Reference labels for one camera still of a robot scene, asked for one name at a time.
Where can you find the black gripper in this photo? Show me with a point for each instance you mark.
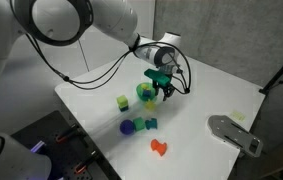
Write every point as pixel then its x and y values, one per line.
pixel 169 77

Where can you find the yellow star toy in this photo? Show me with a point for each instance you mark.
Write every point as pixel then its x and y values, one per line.
pixel 150 105

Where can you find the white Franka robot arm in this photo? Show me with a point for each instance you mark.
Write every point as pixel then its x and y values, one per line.
pixel 1 33

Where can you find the blue cube toy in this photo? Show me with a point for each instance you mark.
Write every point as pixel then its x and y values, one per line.
pixel 147 93

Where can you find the small yellow round toy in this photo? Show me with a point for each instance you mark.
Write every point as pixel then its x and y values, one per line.
pixel 144 86

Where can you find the green translucent bowl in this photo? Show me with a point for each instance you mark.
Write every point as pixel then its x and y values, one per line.
pixel 140 96

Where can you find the purple round toy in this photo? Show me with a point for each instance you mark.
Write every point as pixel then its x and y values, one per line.
pixel 126 128

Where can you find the orange notched toy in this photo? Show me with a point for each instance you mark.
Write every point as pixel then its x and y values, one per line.
pixel 158 146

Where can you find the teal notched block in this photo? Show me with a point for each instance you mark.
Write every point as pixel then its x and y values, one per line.
pixel 151 124

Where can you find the lime green cube block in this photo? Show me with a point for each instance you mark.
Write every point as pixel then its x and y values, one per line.
pixel 122 101

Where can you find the grey metal plate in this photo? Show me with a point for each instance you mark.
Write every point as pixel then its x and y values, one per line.
pixel 231 131

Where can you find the yellow sticky note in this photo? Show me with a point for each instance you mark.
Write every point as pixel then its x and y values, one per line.
pixel 238 116

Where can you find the black perforated board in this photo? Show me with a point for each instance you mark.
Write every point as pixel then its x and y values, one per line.
pixel 64 156

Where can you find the black pole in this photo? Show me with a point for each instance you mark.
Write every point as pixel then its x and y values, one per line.
pixel 281 71

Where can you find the purple light strip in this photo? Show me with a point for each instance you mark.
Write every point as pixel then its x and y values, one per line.
pixel 37 146

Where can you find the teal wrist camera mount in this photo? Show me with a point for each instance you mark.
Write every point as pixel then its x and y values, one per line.
pixel 157 77

